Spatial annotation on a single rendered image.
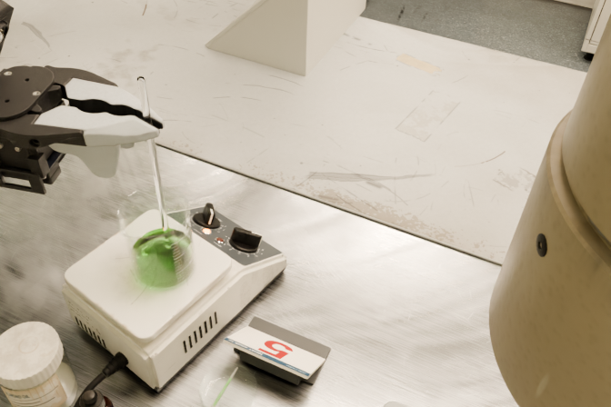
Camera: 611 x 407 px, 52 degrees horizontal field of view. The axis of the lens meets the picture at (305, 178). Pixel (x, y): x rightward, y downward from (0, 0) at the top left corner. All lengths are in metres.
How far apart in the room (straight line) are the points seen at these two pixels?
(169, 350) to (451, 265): 0.34
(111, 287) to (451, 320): 0.35
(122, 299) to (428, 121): 0.54
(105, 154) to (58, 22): 0.73
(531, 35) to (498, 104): 2.17
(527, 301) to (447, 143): 0.74
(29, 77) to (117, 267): 0.20
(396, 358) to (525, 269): 0.49
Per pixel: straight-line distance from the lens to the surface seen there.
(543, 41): 3.15
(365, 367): 0.66
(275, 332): 0.67
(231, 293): 0.64
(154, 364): 0.60
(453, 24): 3.15
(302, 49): 1.00
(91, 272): 0.64
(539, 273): 0.17
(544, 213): 0.17
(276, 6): 0.98
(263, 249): 0.69
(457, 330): 0.70
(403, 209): 0.80
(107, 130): 0.50
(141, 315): 0.59
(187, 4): 1.24
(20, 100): 0.54
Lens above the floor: 1.46
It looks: 43 degrees down
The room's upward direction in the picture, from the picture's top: 2 degrees clockwise
